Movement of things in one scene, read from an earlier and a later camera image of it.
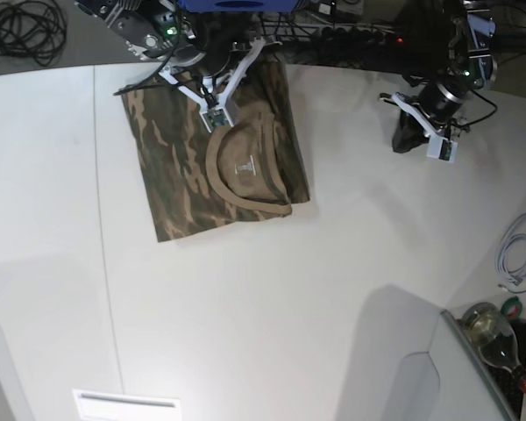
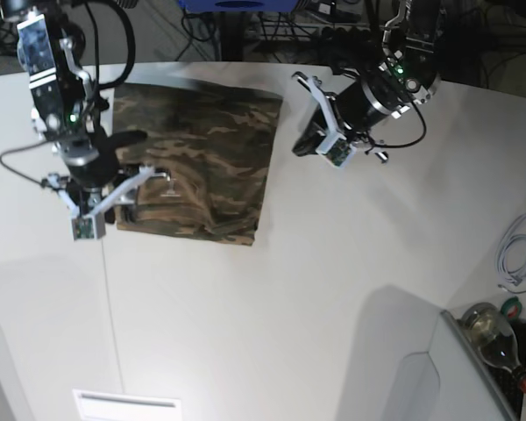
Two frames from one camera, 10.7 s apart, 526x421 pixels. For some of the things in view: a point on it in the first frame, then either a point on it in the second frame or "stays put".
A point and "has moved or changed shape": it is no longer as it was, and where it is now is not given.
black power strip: (359, 36) stays put
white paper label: (103, 405) stays put
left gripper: (226, 36) -> (91, 161)
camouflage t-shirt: (199, 181) has moved or changed shape
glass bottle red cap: (495, 343) stays put
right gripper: (442, 100) -> (346, 115)
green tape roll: (512, 307) stays put
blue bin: (238, 6) stays put
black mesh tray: (508, 381) stays put
